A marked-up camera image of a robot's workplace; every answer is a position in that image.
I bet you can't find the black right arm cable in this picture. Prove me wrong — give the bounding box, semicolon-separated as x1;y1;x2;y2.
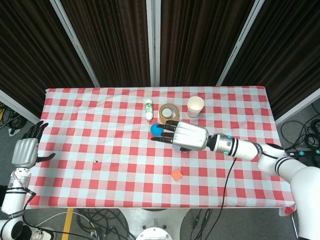
220;156;238;209

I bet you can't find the white bottle green label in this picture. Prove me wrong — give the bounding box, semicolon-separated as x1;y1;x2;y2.
145;99;154;122

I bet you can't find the red white checkered tablecloth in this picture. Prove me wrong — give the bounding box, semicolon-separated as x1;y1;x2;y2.
24;86;297;216

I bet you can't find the white sneaker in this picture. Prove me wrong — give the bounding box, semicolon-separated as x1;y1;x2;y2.
31;226;57;240

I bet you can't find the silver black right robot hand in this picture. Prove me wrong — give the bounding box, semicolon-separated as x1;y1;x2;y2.
150;119;210;153

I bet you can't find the white floor cable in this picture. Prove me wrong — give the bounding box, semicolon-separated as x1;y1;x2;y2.
32;212;96;230

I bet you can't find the dark brown curtain panel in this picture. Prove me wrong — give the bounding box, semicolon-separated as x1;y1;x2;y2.
223;0;320;115
159;0;256;88
61;0;152;88
0;0;95;118

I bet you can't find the black floor cable tangle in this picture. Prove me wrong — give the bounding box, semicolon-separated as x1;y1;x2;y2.
279;103;320;151
0;101;28;137
74;207;137;240

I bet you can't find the amber packing tape roll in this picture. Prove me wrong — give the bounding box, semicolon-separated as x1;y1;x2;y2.
158;103;180;125

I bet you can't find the blue ball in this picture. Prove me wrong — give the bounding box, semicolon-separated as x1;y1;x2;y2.
150;123;166;137

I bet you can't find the black floor cable with switch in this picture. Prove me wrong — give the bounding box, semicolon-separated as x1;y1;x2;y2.
181;207;226;240

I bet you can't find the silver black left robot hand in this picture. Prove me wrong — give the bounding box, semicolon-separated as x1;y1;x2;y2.
11;121;56;168

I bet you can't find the white round cap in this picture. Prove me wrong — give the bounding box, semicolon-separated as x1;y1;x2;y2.
161;107;175;119

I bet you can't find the black power strip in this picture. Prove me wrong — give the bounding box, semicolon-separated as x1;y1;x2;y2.
284;149;320;158

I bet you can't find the white paper cup stack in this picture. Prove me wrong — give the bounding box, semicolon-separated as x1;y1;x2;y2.
187;96;205;119

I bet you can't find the small orange cube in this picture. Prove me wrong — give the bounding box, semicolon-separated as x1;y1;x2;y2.
170;169;183;181

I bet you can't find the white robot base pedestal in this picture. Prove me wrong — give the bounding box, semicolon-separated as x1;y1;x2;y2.
119;207;191;240

